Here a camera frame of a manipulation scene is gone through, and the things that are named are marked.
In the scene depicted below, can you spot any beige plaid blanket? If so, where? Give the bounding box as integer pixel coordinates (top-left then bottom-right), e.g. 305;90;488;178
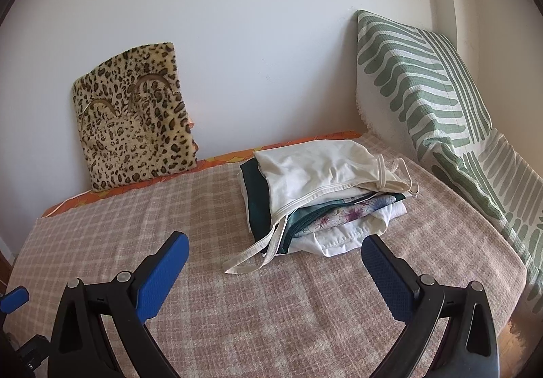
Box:
6;136;529;378

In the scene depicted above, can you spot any leopard print cushion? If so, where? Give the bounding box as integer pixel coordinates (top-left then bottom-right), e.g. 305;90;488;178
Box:
72;42;200;193

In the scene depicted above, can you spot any folded dark green garment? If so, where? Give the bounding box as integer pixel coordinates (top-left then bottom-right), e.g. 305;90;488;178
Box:
240;159;315;255

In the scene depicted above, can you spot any white camisole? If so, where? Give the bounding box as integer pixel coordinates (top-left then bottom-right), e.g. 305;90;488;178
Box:
223;139;420;274

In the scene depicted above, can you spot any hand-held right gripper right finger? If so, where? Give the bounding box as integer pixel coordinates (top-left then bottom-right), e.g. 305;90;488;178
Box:
361;234;500;378

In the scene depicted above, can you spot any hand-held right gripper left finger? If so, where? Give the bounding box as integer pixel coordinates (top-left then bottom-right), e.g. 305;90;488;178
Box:
46;231;190;378

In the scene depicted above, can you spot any folded floral garment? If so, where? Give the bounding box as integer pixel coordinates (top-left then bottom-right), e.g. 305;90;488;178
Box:
293;195;397;240

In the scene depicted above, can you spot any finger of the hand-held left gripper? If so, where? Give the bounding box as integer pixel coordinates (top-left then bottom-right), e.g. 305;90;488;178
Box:
0;288;30;313

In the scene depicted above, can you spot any folded white garment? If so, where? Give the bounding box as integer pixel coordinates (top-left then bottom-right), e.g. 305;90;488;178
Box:
297;200;408;257

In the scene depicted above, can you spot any green striped pillow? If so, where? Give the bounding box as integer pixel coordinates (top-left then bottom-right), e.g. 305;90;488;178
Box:
430;129;543;315
355;10;495;164

